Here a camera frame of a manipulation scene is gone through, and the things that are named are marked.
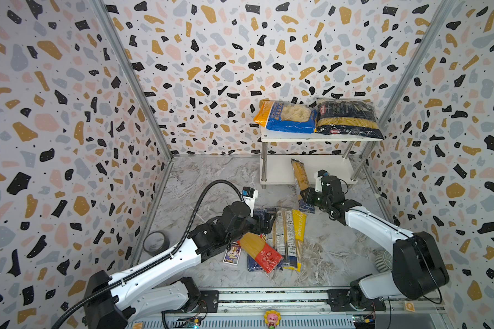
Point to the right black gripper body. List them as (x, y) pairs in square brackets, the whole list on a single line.
[(311, 195)]

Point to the black tape roll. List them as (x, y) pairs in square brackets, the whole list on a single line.
[(156, 243)]

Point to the dark blue penne pasta bag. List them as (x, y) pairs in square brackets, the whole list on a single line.
[(348, 117)]

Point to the dark blue spaghetti packet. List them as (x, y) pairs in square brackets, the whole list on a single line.
[(252, 265)]

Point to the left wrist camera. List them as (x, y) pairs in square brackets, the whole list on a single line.
[(250, 195)]

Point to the small pink yellow figurine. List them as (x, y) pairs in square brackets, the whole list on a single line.
[(272, 319)]

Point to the red spaghetti packet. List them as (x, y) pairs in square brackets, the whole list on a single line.
[(258, 249)]

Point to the grey ribbed cup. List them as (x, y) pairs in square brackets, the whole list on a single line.
[(383, 262)]

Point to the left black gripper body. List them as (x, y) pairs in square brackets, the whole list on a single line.
[(247, 227)]

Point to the white two-tier shelf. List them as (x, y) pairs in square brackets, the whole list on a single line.
[(276, 169)]

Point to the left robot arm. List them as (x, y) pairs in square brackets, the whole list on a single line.
[(115, 301)]

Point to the small orange tag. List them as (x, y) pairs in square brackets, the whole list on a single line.
[(408, 306)]

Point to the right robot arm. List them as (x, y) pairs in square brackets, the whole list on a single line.
[(417, 265)]

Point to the blue orange orecchiette pasta bag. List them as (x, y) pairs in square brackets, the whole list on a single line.
[(284, 116)]

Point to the small purple card box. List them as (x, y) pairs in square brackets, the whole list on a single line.
[(232, 255)]

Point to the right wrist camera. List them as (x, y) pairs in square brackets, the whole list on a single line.
[(321, 174)]

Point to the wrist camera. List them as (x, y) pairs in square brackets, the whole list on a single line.
[(250, 195), (321, 174)]

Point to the clear yellow spaghetti packet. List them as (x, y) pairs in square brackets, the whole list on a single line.
[(287, 237)]

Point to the yellow blue spaghetti packet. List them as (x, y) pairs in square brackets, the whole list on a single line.
[(302, 183)]

